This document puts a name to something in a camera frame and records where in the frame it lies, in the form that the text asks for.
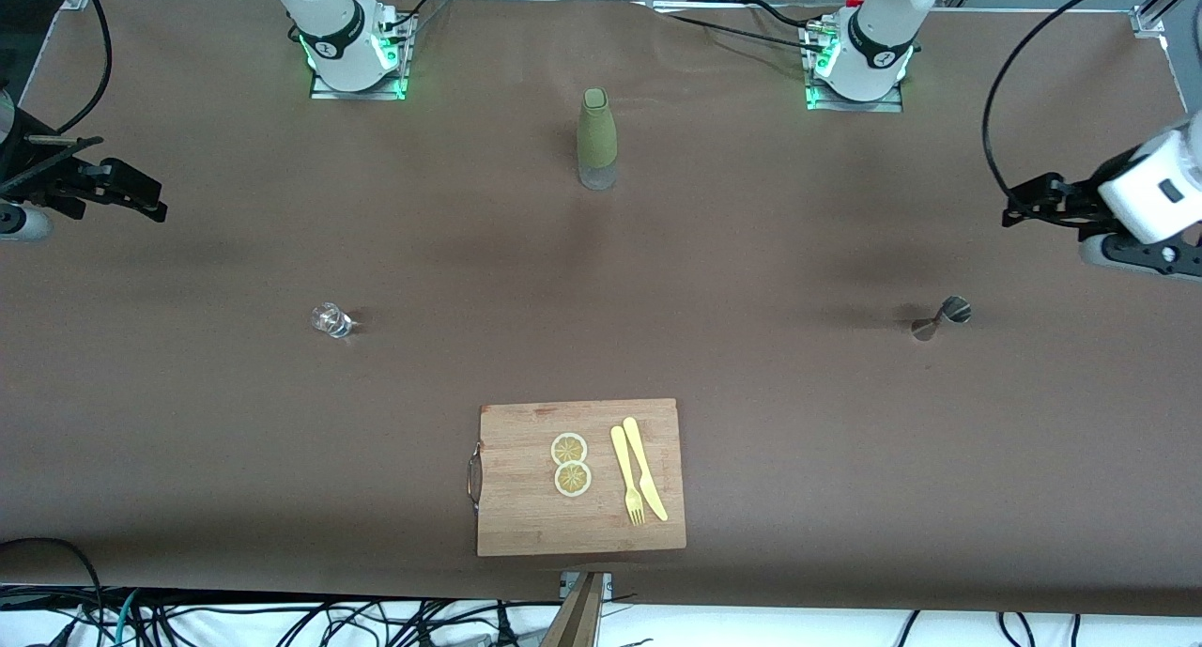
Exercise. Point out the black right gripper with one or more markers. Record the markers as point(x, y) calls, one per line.
point(38, 173)

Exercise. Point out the wooden cutting board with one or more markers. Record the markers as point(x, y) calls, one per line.
point(526, 525)

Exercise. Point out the brown table cover sheet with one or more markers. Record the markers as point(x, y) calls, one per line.
point(282, 440)

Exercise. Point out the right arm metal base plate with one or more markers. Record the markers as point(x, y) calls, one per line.
point(357, 94)

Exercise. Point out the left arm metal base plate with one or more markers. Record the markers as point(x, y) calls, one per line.
point(855, 106)

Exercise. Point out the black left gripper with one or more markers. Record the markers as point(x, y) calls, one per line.
point(1077, 203)

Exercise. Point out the clear glass cup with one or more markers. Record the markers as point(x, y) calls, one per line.
point(331, 320)

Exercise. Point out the green sleeved glass bottle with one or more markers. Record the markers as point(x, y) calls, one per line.
point(597, 130)

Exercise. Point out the yellow plastic knife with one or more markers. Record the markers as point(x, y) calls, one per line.
point(643, 464)

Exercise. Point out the small metal bracket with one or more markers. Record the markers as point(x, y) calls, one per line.
point(567, 583)

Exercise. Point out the lemon slice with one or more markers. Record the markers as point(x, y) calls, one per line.
point(573, 480)
point(569, 448)

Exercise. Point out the wooden post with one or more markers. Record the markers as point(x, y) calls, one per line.
point(577, 623)

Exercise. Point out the steel jigger measuring cup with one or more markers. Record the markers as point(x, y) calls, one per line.
point(939, 320)

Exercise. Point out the yellow plastic fork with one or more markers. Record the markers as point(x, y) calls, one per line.
point(624, 469)

